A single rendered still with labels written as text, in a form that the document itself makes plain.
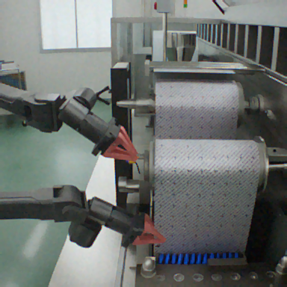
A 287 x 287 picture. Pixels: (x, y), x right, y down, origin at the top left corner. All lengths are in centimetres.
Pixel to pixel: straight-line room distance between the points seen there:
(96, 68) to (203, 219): 573
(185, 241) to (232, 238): 12
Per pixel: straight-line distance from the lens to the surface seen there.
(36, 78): 672
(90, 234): 76
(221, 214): 76
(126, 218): 74
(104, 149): 71
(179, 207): 73
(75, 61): 642
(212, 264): 78
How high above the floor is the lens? 158
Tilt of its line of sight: 23 degrees down
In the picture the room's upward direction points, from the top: straight up
